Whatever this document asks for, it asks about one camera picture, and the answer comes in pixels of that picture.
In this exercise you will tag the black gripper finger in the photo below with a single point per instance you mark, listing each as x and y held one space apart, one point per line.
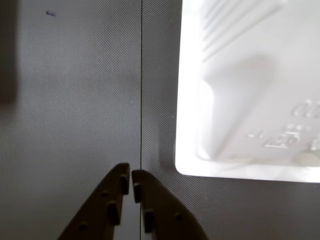
165 212
100 212

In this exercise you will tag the white plastic tray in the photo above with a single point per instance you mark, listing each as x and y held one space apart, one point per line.
250 75

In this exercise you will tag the dark blurry block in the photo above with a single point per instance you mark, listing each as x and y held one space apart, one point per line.
7 50

